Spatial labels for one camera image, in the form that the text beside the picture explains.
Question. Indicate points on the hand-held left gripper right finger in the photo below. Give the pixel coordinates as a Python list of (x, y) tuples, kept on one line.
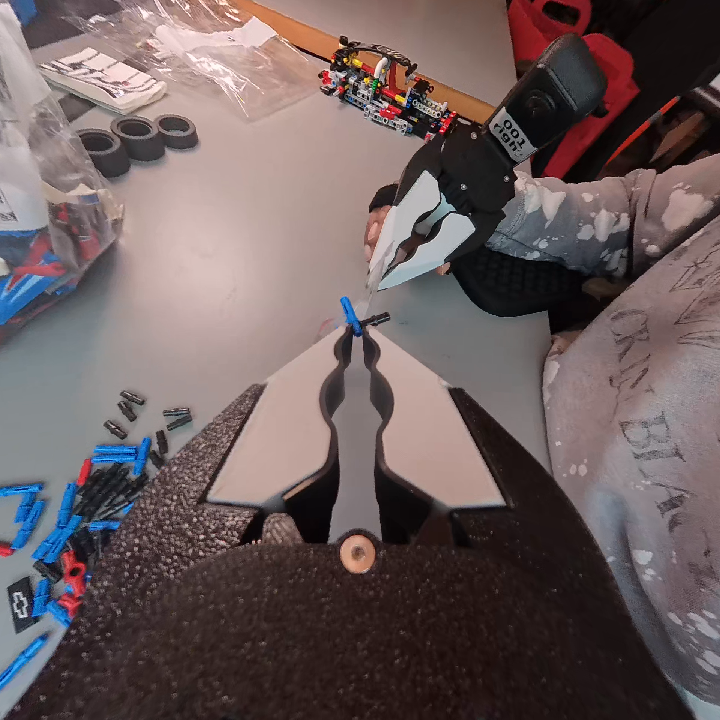
[(433, 444)]

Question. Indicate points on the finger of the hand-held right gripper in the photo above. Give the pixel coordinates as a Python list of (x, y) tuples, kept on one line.
[(439, 247), (413, 202)]

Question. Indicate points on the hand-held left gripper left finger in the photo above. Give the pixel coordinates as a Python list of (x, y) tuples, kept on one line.
[(275, 444)]

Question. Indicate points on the small clear plastic bag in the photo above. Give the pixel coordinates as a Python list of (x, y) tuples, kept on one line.
[(368, 292)]

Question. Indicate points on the black connector pin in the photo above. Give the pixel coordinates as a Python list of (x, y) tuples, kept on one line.
[(378, 319)]

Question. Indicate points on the blue pin with cross end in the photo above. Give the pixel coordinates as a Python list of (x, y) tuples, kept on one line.
[(350, 315)]

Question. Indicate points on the pile of small connector pins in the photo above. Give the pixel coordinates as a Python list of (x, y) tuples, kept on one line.
[(112, 489)]

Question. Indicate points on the person's right forearm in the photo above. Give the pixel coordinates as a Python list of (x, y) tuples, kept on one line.
[(590, 214)]

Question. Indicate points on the adjacent desk with brown edge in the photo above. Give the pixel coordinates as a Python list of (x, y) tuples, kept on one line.
[(439, 45)]

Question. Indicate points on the grey desk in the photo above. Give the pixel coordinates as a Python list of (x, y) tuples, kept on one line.
[(236, 236)]

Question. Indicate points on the person's right hand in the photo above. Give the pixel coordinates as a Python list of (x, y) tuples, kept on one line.
[(374, 236)]

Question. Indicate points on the black quilted pad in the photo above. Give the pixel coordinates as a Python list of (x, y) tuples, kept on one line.
[(517, 281)]

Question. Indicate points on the toy brick car chassis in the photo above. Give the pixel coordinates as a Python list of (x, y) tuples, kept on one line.
[(388, 90)]

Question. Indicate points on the red plastic container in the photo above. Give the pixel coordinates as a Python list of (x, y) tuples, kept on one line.
[(534, 22), (621, 73)]

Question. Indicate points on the person's grey printed sweatshirt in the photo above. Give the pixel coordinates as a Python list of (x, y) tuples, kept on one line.
[(647, 422)]

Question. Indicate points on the empty clear plastic bag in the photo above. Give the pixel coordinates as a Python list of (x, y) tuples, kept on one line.
[(225, 73)]

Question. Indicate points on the black toy tyre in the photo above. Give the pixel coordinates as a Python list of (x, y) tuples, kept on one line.
[(177, 132), (101, 152), (136, 138)]

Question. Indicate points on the small black emblem tile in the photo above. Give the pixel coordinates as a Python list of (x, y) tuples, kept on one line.
[(21, 604)]

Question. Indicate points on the clear bag of toy bricks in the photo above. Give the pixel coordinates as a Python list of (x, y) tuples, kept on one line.
[(67, 225)]

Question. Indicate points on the white printed sticker sheet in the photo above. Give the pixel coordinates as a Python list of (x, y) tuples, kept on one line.
[(101, 79)]

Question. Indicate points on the large printed clear plastic bag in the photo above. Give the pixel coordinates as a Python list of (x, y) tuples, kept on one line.
[(17, 67)]

